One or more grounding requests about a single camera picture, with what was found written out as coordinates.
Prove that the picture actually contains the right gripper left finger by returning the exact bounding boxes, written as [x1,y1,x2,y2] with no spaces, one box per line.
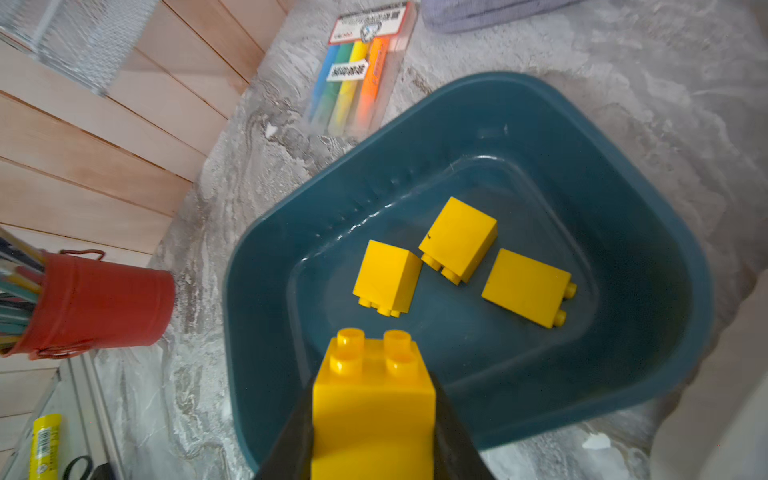
[254,385,314,480]

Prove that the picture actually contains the yellow lego brick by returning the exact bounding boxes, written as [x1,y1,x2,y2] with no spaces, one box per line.
[353,240,423,318]

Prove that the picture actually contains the rainbow colour card pack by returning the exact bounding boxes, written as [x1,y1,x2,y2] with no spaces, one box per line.
[303,1,418,140]

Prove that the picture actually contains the red pencil cup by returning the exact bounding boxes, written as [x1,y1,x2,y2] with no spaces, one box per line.
[1,230,175,360]

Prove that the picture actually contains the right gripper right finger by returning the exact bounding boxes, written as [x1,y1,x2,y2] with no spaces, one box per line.
[431,372,495,480]

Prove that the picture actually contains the white wire mesh shelf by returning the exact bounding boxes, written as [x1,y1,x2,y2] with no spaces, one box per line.
[1,0,158,96]

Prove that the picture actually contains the yellow lego front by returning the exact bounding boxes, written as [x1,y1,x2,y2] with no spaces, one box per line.
[419,197,498,285]

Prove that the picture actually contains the white bin middle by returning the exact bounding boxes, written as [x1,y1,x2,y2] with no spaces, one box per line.
[650,272,767,479]

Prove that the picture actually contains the teal plastic bin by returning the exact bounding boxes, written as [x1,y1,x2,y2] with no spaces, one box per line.
[222,72,715,468]

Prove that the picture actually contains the grey fabric pouch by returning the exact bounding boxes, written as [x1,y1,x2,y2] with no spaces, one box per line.
[421,0,579,34]

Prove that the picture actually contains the yellow lego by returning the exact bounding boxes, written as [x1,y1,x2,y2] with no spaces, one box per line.
[419,197,498,285]
[481,249,578,329]
[310,328,437,479]

